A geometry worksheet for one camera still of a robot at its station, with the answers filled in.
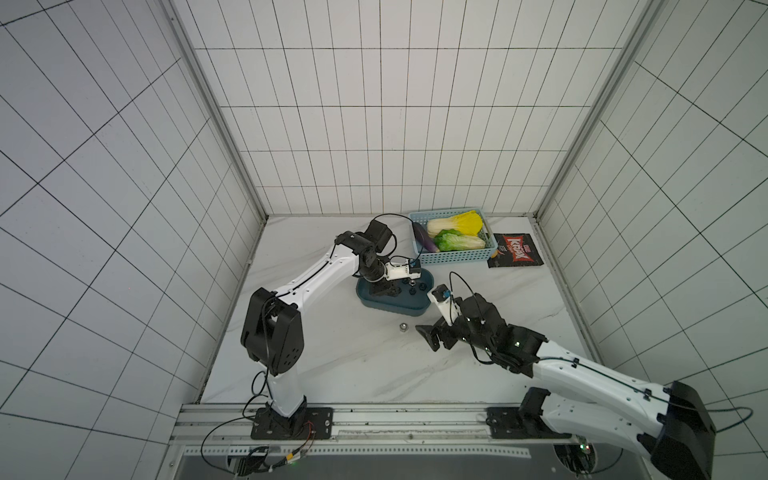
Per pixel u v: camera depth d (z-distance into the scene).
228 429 0.64
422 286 0.98
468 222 1.06
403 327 0.90
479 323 0.55
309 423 0.71
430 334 0.67
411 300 0.95
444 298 0.65
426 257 1.00
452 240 1.01
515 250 1.09
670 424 0.40
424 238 1.11
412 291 0.98
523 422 0.64
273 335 0.46
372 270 0.70
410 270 0.73
